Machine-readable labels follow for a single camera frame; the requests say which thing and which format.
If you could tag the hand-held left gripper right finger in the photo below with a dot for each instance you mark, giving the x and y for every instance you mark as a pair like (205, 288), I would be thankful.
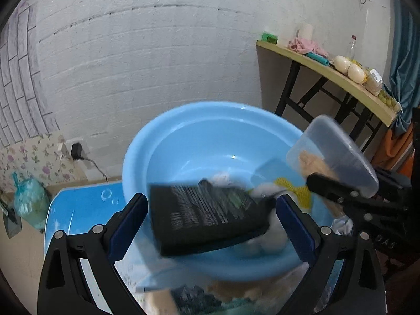
(297, 226)

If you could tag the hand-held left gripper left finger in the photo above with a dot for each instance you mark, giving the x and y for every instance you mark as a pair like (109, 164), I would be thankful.
(121, 233)

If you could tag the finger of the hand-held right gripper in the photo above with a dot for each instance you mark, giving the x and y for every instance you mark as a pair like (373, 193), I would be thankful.
(393, 180)
(328, 185)

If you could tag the clear plastic box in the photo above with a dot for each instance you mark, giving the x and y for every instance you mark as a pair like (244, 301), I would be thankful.
(331, 144)

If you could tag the black printed box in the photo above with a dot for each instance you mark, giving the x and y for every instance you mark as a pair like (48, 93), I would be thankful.
(203, 216)

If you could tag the light blue plastic basin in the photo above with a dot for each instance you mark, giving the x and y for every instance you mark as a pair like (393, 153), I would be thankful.
(197, 144)

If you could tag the white crumpled cloth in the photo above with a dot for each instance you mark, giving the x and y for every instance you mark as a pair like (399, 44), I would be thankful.
(272, 236)

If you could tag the orange cloth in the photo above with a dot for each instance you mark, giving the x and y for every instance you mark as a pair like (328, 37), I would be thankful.
(390, 147)

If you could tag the yellow knitted cloth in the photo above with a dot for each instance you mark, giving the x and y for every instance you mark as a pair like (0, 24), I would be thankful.
(295, 190)

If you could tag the picture printed table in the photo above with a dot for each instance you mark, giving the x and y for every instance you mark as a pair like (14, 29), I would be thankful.
(82, 203)

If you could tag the black power adapter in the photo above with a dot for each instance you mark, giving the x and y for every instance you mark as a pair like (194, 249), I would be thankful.
(77, 151)

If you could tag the blue-green plastic bag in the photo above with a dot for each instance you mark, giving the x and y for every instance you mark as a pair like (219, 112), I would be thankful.
(31, 203)

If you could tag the clear bag of snacks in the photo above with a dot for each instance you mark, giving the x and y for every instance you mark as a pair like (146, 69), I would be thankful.
(374, 80)

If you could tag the wooden folding table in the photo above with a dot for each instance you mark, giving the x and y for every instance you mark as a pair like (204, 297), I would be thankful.
(344, 83)

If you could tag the blue curtain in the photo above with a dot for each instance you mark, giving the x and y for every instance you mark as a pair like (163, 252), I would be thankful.
(405, 72)

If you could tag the dark grey flat object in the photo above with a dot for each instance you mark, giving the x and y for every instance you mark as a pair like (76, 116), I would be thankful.
(11, 223)

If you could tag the teal tube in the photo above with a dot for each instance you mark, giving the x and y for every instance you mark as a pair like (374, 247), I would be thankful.
(318, 58)

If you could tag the clear bottle with red cap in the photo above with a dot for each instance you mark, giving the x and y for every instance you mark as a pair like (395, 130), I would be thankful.
(352, 47)

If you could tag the pink cloth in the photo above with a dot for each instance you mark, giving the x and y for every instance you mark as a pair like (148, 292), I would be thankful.
(306, 46)

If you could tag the white toilet paper roll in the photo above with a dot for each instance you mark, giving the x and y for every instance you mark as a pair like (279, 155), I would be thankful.
(305, 31)

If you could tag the green box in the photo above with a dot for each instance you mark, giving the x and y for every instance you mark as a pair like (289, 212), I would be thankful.
(269, 37)

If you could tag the white wall socket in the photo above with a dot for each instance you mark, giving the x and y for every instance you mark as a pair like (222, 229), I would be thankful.
(65, 147)

